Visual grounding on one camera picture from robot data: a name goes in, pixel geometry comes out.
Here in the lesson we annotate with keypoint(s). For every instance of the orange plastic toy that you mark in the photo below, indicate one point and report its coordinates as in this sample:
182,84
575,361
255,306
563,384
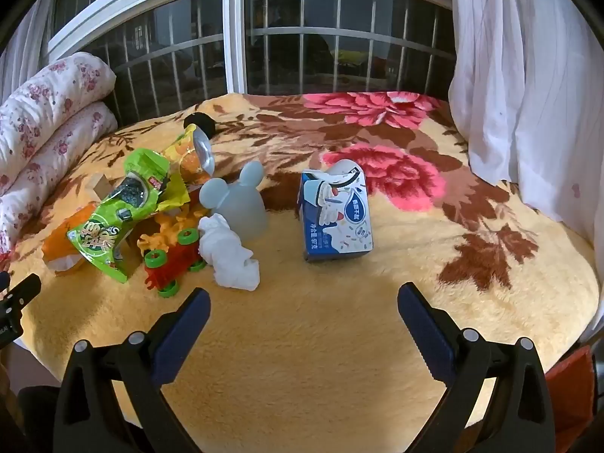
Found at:
165,229

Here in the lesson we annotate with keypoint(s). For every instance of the rolled floral quilt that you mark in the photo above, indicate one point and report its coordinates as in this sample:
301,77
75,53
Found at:
47,118

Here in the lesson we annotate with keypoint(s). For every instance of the grey mouse-ear cup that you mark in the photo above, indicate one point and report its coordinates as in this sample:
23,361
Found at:
240,203

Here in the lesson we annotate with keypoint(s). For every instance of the blue white cookie box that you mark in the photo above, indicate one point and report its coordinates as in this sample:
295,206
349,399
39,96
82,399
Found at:
335,217

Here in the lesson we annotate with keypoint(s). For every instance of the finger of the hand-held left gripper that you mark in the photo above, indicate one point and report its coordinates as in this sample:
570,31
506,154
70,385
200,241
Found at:
23,290

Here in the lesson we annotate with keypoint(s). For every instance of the red toy car green wheels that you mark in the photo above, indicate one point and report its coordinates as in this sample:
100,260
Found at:
172,264

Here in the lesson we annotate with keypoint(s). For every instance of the wooden block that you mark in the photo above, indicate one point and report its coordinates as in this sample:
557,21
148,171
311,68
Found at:
100,186

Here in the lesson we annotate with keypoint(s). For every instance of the metal window bars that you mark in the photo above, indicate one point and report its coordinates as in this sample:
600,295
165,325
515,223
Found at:
302,33

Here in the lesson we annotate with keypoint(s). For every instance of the white tissue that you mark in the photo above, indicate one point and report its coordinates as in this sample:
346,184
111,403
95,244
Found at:
226,255

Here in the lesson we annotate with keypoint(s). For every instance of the black cap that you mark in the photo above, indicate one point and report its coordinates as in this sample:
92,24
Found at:
198,121

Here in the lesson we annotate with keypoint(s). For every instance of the white window frame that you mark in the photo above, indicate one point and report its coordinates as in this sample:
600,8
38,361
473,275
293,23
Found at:
234,33

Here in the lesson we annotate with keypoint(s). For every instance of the yellow floral blanket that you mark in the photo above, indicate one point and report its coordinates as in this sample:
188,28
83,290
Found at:
306,339

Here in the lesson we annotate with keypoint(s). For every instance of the green snack packet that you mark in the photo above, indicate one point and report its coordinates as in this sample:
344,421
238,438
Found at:
108,226

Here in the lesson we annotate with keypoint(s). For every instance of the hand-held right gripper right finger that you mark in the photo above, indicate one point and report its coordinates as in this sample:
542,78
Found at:
424,335

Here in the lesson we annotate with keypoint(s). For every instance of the white curtain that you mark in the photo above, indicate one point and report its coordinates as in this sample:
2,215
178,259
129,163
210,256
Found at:
23,52
519,80

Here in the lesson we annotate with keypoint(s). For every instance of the yellow orange snack packet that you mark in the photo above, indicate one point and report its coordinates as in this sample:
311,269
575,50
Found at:
186,160

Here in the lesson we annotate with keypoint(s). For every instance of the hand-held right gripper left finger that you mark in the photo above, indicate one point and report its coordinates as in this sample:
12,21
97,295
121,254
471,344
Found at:
188,330

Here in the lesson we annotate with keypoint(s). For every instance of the red cloth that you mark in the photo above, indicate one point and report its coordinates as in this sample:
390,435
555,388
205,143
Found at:
573,387

